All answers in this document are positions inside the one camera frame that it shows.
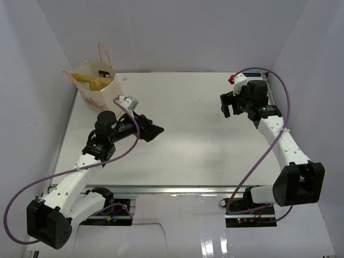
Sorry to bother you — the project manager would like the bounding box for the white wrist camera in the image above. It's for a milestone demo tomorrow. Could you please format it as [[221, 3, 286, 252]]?
[[228, 73, 247, 96], [117, 95, 139, 111]]

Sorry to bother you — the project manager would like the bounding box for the beige paper bag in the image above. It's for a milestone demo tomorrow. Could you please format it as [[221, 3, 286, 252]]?
[[62, 43, 124, 117]]

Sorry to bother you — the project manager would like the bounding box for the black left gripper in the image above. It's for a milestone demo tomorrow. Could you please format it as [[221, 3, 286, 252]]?
[[109, 108, 163, 143]]

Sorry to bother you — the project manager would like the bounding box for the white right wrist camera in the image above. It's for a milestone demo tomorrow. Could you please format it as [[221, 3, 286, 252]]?
[[228, 73, 247, 96]]

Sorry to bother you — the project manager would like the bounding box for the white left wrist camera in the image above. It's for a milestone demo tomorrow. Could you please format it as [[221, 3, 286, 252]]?
[[117, 95, 139, 111]]

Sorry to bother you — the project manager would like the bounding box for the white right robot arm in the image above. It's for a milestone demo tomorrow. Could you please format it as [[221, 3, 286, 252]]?
[[220, 77, 325, 214]]

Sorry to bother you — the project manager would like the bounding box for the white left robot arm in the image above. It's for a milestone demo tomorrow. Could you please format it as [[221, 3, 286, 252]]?
[[26, 103, 164, 250]]

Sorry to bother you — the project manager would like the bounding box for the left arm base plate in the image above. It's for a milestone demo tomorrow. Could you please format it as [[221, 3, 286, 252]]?
[[80, 205, 132, 226]]

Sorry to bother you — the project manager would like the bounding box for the brown M&M packet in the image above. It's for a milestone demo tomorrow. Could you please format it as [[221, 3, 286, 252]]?
[[98, 70, 112, 78]]

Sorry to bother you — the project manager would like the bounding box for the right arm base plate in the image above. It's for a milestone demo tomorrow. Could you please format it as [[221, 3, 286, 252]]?
[[225, 198, 277, 228]]

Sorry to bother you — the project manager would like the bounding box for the blue table label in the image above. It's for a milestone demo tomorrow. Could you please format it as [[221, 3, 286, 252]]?
[[242, 73, 262, 77]]

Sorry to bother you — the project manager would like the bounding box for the kettle chips bag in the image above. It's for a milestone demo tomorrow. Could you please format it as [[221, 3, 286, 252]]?
[[71, 73, 113, 91]]

